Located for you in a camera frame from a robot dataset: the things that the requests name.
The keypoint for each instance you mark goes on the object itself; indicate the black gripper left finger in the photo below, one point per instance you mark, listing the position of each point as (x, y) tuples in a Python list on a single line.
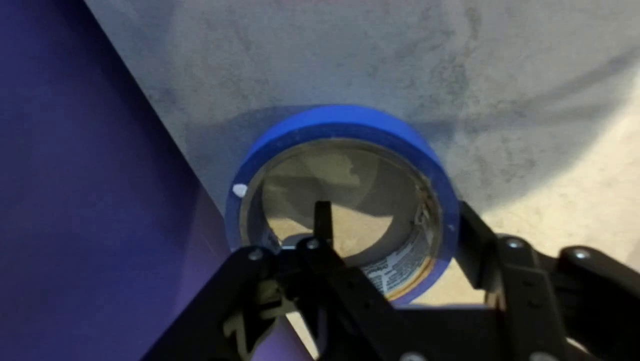
[(322, 223)]

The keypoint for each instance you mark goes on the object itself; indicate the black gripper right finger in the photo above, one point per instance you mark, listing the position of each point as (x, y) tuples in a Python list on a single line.
[(521, 281)]

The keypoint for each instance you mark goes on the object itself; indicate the blue masking tape roll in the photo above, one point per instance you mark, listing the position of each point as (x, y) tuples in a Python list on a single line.
[(346, 123)]

